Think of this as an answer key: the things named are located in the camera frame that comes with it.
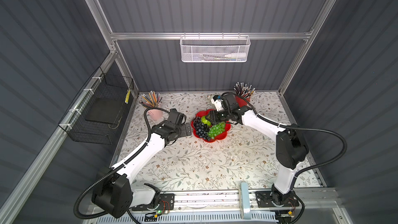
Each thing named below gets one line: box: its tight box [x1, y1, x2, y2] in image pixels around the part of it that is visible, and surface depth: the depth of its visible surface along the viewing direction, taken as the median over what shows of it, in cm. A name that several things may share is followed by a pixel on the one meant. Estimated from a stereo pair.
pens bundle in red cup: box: [233, 81, 256, 99], surface depth 101 cm
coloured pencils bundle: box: [139, 90, 163, 108], surface depth 102 cm
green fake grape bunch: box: [208, 121, 226, 140], surface depth 96 cm
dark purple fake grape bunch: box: [193, 116, 210, 141], surface depth 95 cm
